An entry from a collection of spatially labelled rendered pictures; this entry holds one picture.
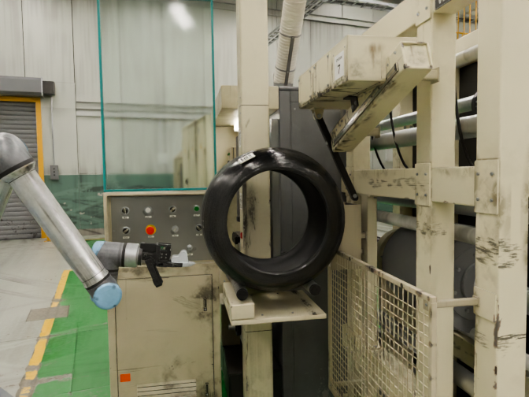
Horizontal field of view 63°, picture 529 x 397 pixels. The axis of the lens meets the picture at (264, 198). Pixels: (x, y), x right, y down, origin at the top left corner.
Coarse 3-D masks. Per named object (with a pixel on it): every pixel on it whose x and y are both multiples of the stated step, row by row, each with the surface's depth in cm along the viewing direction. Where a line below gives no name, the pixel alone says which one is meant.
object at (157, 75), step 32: (128, 0) 209; (160, 0) 212; (192, 0) 214; (128, 32) 210; (160, 32) 212; (192, 32) 215; (128, 64) 211; (160, 64) 213; (192, 64) 216; (128, 96) 211; (160, 96) 214; (192, 96) 217; (128, 128) 212; (160, 128) 215; (192, 128) 218; (128, 160) 213; (160, 160) 216; (192, 160) 218
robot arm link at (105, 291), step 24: (0, 144) 133; (0, 168) 131; (24, 168) 134; (24, 192) 135; (48, 192) 139; (48, 216) 137; (72, 240) 141; (72, 264) 142; (96, 264) 145; (96, 288) 144; (120, 288) 148
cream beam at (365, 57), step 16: (336, 48) 147; (352, 48) 138; (368, 48) 139; (384, 48) 140; (320, 64) 164; (352, 64) 138; (368, 64) 139; (384, 64) 140; (304, 80) 187; (320, 80) 164; (336, 80) 147; (352, 80) 139; (368, 80) 140; (384, 80) 140; (304, 96) 187; (320, 96) 166; (336, 96) 167
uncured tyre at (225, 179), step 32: (256, 160) 159; (288, 160) 161; (224, 192) 157; (320, 192) 163; (224, 224) 157; (320, 224) 190; (224, 256) 158; (288, 256) 190; (320, 256) 164; (256, 288) 164; (288, 288) 166
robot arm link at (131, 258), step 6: (126, 246) 160; (132, 246) 161; (138, 246) 162; (126, 252) 159; (132, 252) 159; (138, 252) 161; (126, 258) 159; (132, 258) 159; (126, 264) 160; (132, 264) 160
